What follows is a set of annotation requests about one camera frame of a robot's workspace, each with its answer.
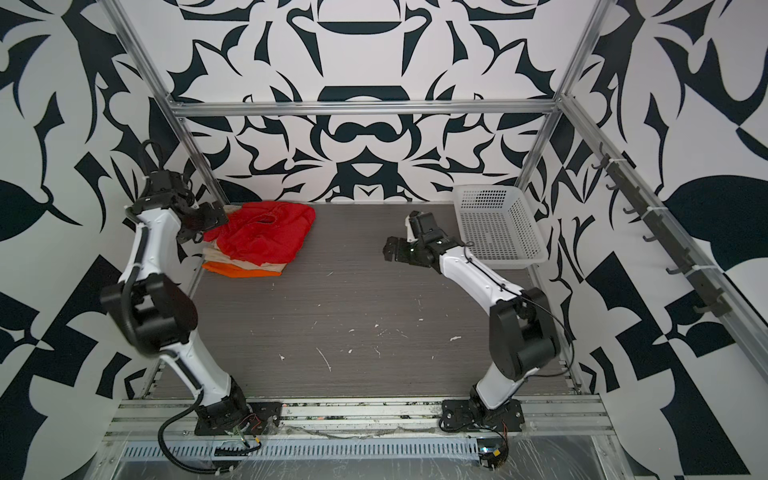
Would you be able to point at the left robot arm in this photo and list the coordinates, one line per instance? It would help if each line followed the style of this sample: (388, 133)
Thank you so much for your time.
(154, 314)

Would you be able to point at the orange shorts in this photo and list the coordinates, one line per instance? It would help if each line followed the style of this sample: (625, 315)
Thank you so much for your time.
(234, 271)

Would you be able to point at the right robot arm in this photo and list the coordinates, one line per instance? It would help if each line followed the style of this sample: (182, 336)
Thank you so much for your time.
(523, 336)

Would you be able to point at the beige shorts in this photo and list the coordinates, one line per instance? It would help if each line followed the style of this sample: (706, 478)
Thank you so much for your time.
(252, 234)

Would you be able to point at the wall hook rail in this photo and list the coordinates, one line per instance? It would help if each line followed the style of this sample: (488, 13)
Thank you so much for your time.
(668, 233)

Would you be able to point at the white laundry basket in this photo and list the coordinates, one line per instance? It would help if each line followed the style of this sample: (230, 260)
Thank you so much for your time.
(497, 223)

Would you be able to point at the white slotted cable duct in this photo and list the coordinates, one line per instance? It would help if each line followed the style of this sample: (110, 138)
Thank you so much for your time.
(334, 449)

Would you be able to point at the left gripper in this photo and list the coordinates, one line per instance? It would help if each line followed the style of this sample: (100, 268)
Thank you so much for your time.
(213, 218)

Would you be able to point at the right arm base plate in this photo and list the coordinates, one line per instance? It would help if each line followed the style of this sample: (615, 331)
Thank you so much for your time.
(471, 415)

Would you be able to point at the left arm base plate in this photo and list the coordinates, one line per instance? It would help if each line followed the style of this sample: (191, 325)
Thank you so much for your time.
(258, 418)

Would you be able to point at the red shorts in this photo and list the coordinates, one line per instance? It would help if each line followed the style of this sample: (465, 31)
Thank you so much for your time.
(298, 226)

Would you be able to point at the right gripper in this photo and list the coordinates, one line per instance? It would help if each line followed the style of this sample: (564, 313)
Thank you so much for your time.
(403, 255)

